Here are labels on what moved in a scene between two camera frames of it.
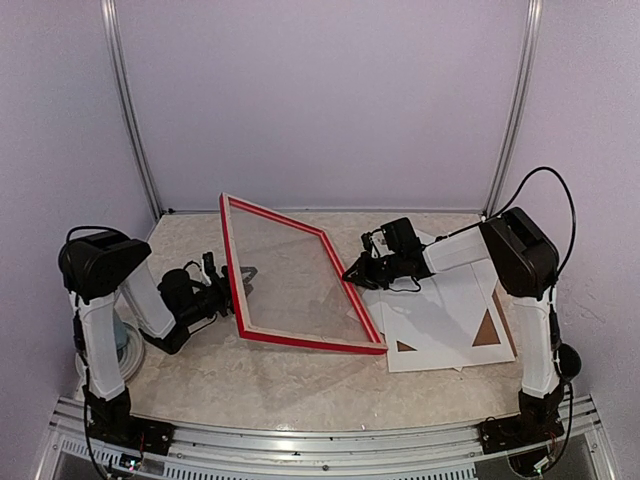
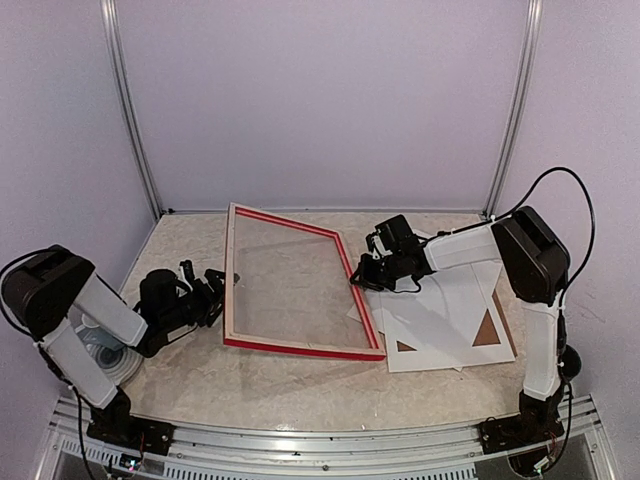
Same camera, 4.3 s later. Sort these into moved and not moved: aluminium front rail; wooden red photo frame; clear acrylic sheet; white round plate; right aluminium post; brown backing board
Moved: wooden red photo frame; clear acrylic sheet
Not moved: brown backing board; aluminium front rail; white round plate; right aluminium post
